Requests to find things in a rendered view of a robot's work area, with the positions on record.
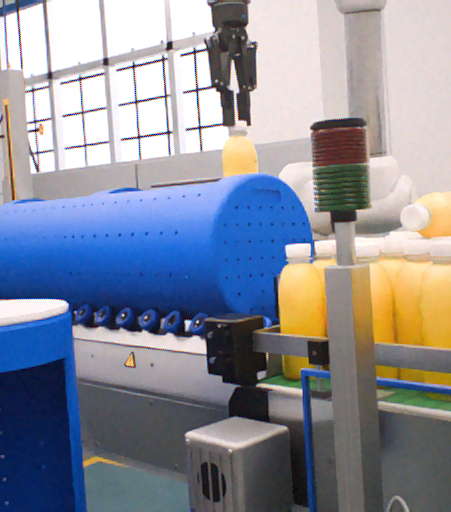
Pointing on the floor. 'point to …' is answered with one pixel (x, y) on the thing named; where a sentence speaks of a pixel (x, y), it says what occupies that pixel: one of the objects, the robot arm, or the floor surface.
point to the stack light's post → (354, 388)
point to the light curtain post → (16, 134)
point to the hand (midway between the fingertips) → (236, 109)
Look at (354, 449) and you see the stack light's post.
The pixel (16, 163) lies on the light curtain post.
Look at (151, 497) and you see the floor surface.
